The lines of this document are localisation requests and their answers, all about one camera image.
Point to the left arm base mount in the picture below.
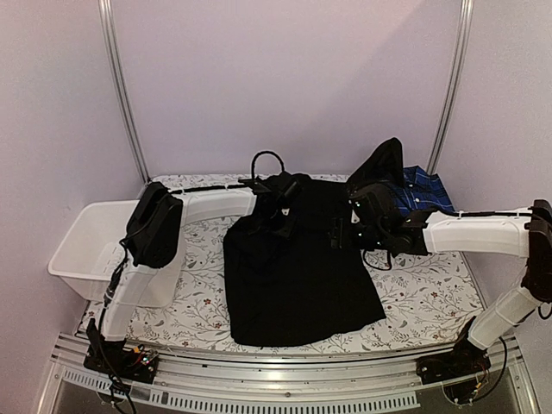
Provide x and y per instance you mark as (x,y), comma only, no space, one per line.
(136,364)

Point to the aluminium front rail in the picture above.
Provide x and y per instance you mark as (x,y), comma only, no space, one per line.
(192,381)

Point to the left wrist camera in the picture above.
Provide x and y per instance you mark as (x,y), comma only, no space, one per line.
(290,191)

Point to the blue plaid folded shirt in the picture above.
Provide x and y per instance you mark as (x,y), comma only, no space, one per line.
(421,191)

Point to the aluminium frame post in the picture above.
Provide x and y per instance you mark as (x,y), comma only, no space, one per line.
(453,85)
(108,25)

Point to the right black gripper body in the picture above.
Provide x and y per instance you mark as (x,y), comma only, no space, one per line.
(372,238)

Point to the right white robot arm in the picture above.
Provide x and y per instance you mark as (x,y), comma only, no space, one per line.
(525,233)

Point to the left aluminium frame post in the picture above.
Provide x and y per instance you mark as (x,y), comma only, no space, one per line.
(108,25)

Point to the right aluminium frame post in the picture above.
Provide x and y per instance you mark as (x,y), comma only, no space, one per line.
(453,85)

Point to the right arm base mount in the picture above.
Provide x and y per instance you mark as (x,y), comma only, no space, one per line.
(463,359)

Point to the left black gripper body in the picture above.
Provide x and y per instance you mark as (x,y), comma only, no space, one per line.
(279,228)

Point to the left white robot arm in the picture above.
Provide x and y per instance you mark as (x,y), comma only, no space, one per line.
(152,239)

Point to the floral patterned table cloth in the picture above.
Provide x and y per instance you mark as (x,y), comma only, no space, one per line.
(426,299)

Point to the white plastic basket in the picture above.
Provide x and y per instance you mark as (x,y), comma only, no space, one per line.
(90,252)

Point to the black long sleeve shirt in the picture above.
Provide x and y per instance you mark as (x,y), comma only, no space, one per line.
(289,292)

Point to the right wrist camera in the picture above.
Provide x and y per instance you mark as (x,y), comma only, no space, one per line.
(372,202)

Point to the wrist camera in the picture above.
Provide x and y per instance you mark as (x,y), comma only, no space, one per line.
(290,191)
(372,202)

